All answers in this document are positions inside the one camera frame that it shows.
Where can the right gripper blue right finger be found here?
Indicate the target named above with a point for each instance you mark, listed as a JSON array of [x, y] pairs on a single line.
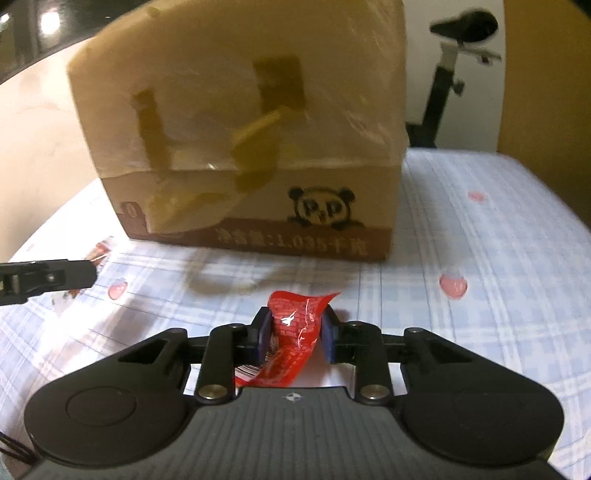
[[359, 344]]

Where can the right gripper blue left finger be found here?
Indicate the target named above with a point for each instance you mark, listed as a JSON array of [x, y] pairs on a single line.
[[226, 348]]

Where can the red snack packet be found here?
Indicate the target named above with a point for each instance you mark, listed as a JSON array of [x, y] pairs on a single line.
[[297, 322]]

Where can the blue plaid bed sheet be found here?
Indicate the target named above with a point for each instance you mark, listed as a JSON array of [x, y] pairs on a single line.
[[484, 255]]

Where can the brown cardboard box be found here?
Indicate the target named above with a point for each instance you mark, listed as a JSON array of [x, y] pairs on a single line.
[[267, 126]]

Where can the wooden wardrobe panel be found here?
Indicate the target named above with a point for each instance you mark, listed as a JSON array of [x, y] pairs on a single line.
[[546, 112]]

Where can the black exercise bike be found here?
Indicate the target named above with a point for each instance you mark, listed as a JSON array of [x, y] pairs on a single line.
[[462, 35]]

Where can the dark window frame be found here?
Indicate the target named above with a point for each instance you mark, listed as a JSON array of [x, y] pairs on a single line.
[[31, 30]]

